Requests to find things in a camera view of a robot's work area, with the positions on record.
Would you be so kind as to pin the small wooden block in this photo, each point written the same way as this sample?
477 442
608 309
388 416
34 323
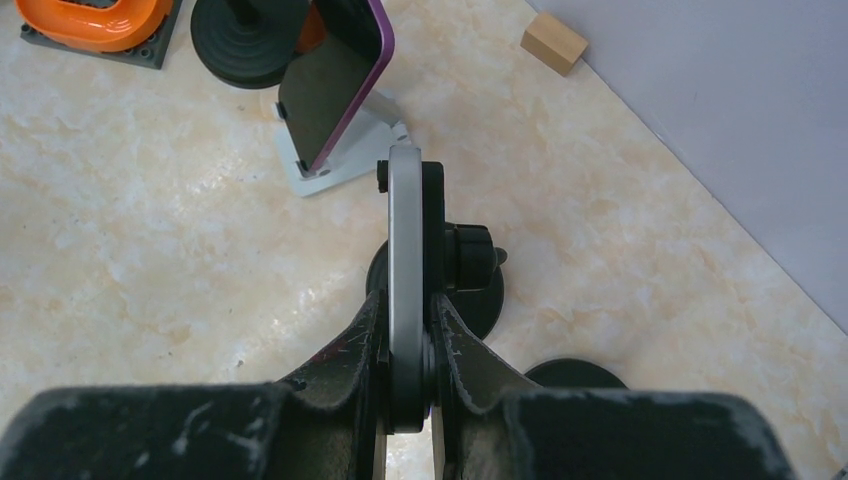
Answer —
553 43

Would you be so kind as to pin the black clamp stand back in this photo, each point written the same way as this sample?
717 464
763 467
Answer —
573 373

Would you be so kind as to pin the grey toy brick baseplate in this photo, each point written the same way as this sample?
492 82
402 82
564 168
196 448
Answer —
149 54

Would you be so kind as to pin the black smartphone white edge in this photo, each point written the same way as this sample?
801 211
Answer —
406 289

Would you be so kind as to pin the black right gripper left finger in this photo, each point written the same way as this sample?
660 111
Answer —
321 421

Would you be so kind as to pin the purple smartphone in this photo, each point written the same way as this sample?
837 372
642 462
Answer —
342 49

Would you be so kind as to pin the black clamp stand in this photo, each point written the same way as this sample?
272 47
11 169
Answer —
573 373
247 44
473 276

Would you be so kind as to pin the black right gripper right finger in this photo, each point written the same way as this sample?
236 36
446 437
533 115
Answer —
492 422

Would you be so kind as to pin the silver metal phone stand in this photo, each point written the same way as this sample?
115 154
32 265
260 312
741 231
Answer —
377 126

